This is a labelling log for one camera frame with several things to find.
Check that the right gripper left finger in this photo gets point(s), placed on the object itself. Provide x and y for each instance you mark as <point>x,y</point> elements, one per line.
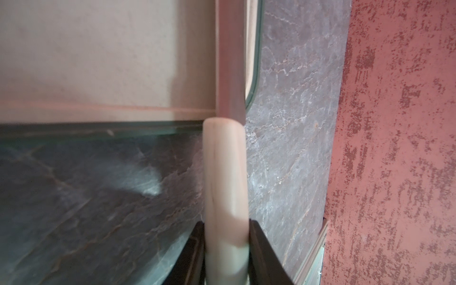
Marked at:
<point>189,268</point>

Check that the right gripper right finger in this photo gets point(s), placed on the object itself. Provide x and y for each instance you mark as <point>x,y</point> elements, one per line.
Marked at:
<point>264,267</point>

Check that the knife with beige handle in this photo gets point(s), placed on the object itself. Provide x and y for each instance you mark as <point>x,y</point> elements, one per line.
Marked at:
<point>225,156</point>

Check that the beige cutting board green rim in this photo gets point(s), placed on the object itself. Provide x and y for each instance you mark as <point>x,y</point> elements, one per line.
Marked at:
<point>125,68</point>

